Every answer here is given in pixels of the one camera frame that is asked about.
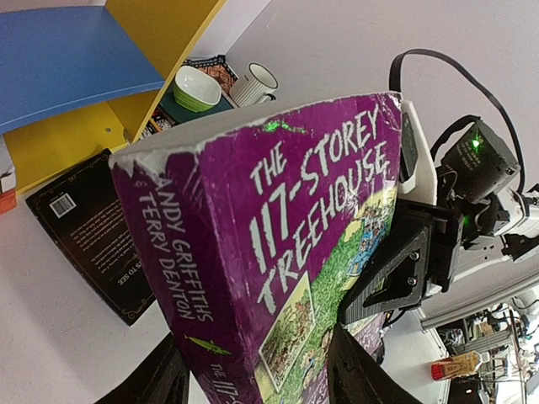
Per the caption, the purple Treehouse book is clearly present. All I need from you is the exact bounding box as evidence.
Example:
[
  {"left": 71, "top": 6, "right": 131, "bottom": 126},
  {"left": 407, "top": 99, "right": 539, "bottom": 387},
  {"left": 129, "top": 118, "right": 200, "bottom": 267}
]
[{"left": 109, "top": 91, "right": 403, "bottom": 403}]

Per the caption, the red orange bottle background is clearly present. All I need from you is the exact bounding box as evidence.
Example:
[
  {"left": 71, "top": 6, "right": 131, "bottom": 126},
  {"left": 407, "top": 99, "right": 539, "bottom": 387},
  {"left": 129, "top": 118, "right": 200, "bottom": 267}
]
[{"left": 430, "top": 351, "right": 483, "bottom": 381}]

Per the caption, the patterned cloth mat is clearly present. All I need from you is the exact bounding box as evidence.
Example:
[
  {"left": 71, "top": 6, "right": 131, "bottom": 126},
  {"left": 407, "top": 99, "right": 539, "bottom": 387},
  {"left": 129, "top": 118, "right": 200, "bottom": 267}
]
[{"left": 142, "top": 54, "right": 239, "bottom": 142}]

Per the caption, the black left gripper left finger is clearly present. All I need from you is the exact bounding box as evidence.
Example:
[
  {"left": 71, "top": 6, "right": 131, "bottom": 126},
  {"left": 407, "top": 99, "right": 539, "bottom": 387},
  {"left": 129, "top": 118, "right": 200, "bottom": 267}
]
[{"left": 97, "top": 333, "right": 189, "bottom": 404}]

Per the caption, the green white bowl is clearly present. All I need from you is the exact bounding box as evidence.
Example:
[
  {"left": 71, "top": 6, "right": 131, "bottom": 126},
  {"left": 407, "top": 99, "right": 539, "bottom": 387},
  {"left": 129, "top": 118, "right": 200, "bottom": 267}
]
[{"left": 173, "top": 66, "right": 222, "bottom": 112}]

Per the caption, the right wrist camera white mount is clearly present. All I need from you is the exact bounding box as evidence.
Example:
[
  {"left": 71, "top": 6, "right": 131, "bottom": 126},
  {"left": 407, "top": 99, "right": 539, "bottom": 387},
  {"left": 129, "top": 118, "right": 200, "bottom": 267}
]
[{"left": 398, "top": 100, "right": 438, "bottom": 205}]

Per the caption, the white mug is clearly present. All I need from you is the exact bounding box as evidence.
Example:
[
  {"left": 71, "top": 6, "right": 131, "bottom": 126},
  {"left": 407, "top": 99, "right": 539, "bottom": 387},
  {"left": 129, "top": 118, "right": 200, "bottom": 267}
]
[{"left": 229, "top": 62, "right": 279, "bottom": 107}]

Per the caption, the large orange Good Morning book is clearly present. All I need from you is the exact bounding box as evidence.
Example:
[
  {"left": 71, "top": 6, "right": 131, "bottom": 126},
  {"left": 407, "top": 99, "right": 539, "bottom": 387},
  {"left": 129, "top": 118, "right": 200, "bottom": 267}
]
[{"left": 0, "top": 189, "right": 17, "bottom": 215}]

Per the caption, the white Singularity palm book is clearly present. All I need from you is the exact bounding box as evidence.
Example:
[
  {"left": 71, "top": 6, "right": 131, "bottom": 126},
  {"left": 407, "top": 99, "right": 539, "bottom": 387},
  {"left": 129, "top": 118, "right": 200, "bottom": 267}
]
[{"left": 0, "top": 136, "right": 17, "bottom": 194}]

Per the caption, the black paperback barcode book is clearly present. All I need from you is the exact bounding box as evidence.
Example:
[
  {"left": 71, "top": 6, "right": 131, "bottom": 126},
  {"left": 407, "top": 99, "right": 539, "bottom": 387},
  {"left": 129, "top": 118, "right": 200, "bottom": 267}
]
[{"left": 25, "top": 149, "right": 155, "bottom": 326}]

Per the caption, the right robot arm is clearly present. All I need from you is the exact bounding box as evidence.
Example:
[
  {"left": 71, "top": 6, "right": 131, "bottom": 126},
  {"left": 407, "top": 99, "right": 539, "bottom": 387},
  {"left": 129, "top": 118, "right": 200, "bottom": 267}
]
[{"left": 339, "top": 114, "right": 538, "bottom": 325}]

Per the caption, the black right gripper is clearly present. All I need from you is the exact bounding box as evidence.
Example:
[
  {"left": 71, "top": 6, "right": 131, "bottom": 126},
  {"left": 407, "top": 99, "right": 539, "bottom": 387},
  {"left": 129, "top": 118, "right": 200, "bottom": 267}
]
[{"left": 339, "top": 198, "right": 464, "bottom": 325}]

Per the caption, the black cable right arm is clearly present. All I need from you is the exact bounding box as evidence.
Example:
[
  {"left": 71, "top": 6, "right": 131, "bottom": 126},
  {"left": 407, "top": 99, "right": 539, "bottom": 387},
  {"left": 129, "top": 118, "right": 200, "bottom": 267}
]
[{"left": 387, "top": 48, "right": 527, "bottom": 194}]

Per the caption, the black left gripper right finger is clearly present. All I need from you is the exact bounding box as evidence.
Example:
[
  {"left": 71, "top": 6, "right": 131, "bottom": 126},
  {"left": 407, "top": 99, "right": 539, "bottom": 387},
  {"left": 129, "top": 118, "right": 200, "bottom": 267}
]
[{"left": 327, "top": 323, "right": 419, "bottom": 404}]

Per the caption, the yellow pink blue bookshelf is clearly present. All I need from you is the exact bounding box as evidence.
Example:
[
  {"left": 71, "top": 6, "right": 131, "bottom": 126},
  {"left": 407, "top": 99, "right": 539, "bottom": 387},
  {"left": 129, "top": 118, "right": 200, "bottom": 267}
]
[{"left": 1, "top": 0, "right": 222, "bottom": 193}]

